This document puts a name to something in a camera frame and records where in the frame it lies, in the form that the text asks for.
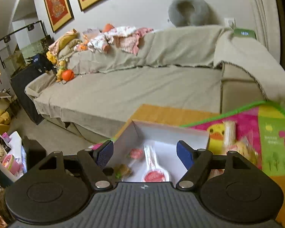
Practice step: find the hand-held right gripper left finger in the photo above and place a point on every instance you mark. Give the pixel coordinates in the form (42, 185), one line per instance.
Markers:
(106, 152)

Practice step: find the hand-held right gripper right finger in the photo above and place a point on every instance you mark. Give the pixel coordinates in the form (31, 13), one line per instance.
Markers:
(184, 154)

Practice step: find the pink cardboard box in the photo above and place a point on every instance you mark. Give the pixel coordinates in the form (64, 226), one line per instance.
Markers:
(142, 133)

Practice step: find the rice bar packet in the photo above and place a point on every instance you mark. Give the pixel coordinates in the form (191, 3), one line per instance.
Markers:
(229, 133)

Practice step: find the round bread packet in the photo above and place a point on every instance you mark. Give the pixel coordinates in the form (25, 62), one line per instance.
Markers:
(248, 152)

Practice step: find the small brown corn snack packet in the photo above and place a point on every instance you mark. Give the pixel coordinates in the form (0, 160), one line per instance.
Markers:
(123, 170)

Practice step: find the pink candy packet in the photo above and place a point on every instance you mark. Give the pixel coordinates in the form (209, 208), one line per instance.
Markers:
(135, 153)

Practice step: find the red label snack packet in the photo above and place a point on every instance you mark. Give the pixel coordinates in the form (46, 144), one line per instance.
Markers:
(154, 176)

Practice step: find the beige sofa cover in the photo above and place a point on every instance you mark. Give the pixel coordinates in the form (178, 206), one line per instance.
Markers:
(133, 92)

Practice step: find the beige sofa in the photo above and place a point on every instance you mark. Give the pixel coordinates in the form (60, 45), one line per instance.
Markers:
(237, 92)

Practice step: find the orange ball toy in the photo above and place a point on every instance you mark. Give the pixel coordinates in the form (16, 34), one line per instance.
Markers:
(68, 75)

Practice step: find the colourful cartoon play mat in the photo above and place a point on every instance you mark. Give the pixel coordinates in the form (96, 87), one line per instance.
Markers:
(270, 147)

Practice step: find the pink plastic bowl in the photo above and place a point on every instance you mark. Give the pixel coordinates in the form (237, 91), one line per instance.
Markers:
(10, 163)

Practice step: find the black cabinet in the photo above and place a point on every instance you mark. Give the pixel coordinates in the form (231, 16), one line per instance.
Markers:
(23, 92)

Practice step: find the yellow plush toy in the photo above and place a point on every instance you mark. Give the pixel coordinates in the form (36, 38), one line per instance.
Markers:
(52, 57)

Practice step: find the dark blue bag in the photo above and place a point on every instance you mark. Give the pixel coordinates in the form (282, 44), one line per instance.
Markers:
(41, 63)

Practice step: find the yellow flower-shaped cushion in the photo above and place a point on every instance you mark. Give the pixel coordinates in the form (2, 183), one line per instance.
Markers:
(0, 118)

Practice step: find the white floral baby garment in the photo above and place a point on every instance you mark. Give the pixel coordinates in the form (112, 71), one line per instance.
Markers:
(102, 40)

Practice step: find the pink baby garment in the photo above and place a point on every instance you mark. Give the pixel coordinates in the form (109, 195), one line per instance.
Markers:
(137, 40)

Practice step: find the yellow cloth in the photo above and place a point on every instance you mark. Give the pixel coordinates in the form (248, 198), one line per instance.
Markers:
(65, 40)

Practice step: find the orange cloth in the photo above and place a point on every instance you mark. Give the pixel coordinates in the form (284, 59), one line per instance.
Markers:
(107, 27)

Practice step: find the glass fish tank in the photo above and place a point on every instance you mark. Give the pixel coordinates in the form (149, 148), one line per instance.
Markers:
(21, 49)

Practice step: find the green digital clock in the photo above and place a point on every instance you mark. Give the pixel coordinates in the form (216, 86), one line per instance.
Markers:
(244, 33)

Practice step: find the grey neck pillow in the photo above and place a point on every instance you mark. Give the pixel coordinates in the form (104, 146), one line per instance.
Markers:
(173, 16)

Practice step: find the large red framed picture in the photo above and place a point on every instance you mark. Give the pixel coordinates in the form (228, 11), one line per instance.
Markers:
(57, 7)

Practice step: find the beige curtain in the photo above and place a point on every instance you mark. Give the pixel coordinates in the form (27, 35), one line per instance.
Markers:
(263, 9)

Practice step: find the white wall outlet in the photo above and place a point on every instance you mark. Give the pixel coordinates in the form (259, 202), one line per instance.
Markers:
(229, 21)

